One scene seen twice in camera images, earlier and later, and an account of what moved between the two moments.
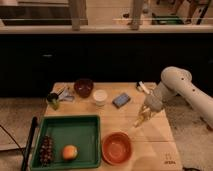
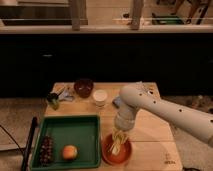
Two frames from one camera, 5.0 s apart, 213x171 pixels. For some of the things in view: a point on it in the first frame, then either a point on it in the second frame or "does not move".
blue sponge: (121, 100) does not move
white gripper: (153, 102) → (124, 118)
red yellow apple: (70, 152) does not move
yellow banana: (139, 120) → (116, 148)
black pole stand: (29, 144) does not move
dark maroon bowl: (83, 87) does not move
